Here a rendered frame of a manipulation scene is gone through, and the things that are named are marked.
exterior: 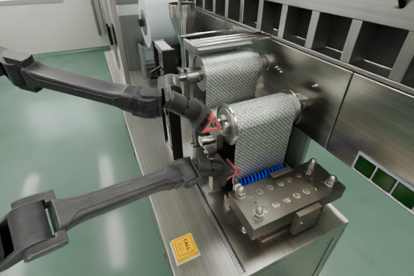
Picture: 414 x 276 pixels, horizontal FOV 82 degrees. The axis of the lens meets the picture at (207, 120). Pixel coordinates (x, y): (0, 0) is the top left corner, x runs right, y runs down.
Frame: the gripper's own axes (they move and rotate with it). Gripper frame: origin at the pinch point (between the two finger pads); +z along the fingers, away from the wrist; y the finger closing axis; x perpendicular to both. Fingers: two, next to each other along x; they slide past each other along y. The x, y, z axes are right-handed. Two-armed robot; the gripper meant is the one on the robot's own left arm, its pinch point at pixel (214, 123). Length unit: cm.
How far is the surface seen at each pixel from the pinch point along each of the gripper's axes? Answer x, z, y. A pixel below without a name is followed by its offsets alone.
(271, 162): -1.7, 30.9, 5.9
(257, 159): -3.1, 22.1, 6.0
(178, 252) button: -39.6, 6.3, 17.6
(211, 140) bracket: -6.9, 5.7, -2.2
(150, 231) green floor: -114, 62, -54
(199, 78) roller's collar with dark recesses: 7.1, -1.1, -22.3
